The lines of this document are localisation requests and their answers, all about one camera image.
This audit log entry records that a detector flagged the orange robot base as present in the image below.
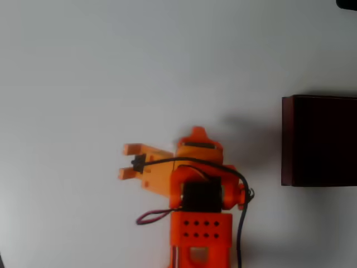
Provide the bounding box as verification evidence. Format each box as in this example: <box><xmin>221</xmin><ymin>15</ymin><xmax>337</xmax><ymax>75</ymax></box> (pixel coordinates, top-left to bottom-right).
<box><xmin>168</xmin><ymin>211</ymin><xmax>234</xmax><ymax>268</ymax></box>

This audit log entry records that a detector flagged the black object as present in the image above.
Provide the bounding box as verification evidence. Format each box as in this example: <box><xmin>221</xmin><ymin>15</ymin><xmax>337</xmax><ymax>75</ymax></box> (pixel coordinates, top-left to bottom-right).
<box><xmin>336</xmin><ymin>0</ymin><xmax>357</xmax><ymax>12</ymax></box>

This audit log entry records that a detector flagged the dark red box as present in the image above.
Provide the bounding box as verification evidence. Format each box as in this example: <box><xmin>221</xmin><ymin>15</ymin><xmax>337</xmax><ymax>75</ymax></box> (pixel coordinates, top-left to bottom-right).
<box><xmin>281</xmin><ymin>94</ymin><xmax>357</xmax><ymax>188</ymax></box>

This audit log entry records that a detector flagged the orange camera mount plate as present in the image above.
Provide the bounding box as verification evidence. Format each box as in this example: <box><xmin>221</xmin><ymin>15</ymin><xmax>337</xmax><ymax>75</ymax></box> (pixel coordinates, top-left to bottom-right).
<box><xmin>118</xmin><ymin>143</ymin><xmax>177</xmax><ymax>198</ymax></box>

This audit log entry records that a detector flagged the red and black wire loop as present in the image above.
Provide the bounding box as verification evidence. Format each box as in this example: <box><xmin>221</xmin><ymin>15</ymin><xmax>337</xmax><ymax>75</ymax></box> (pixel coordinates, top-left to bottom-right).
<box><xmin>136</xmin><ymin>207</ymin><xmax>184</xmax><ymax>226</ymax></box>

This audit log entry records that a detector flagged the small black camera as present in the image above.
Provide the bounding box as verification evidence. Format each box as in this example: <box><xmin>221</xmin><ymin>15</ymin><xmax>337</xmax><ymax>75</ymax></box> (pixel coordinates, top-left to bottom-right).
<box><xmin>131</xmin><ymin>154</ymin><xmax>146</xmax><ymax>173</ymax></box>

